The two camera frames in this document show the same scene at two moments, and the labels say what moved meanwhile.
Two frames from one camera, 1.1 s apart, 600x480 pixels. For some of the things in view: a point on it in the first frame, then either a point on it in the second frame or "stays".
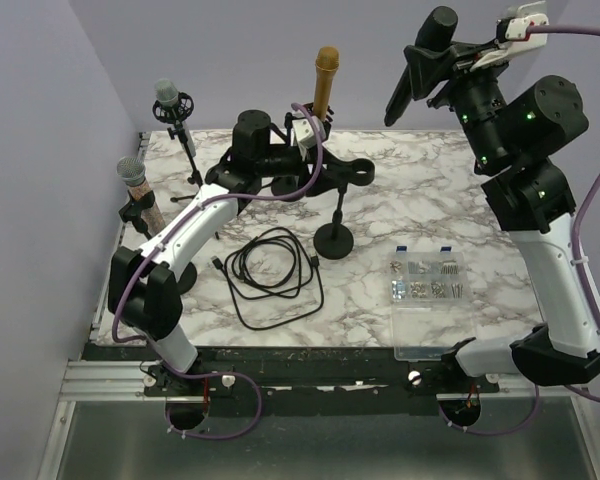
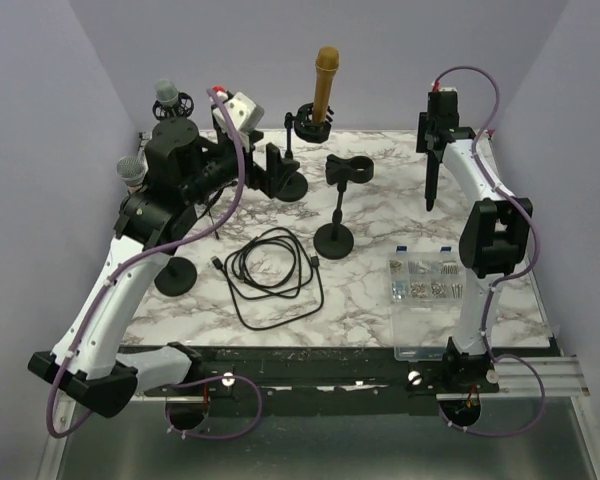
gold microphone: (327, 62) stays
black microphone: (436, 32) -> (432, 177)
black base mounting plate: (249, 380) stays
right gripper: (429, 69) -> (424, 125)
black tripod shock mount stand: (176, 114) stays
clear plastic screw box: (431, 308) stays
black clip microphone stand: (335, 241) stays
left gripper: (333, 184) -> (272, 178)
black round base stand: (187, 277) stays
